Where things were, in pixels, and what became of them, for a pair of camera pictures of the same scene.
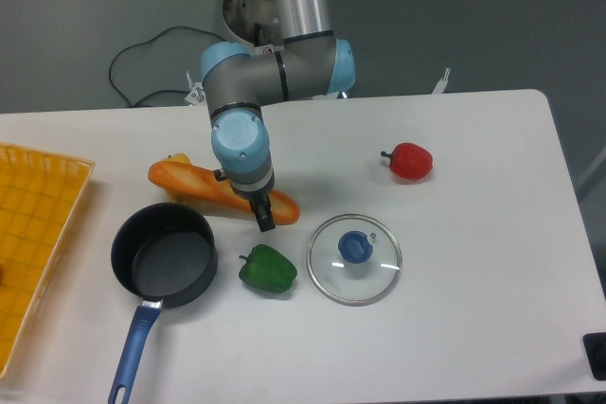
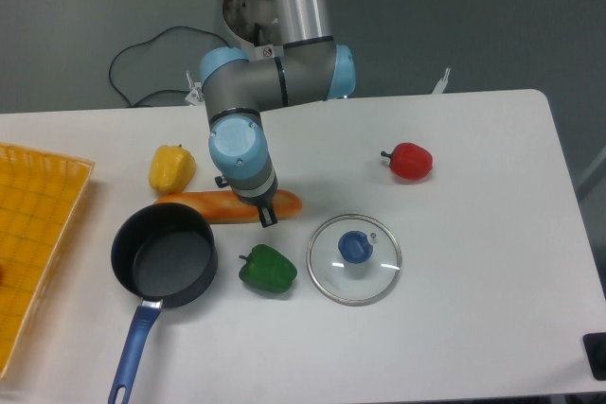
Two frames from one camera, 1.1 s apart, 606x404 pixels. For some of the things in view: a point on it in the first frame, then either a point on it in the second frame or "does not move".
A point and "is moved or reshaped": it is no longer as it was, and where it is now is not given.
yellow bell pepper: x=176 y=197 -> x=171 y=169
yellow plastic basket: x=41 y=194 does not move
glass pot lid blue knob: x=353 y=259 does not move
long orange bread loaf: x=192 y=182 is moved or reshaped
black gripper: x=259 y=201 does not move
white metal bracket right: x=442 y=82 does not move
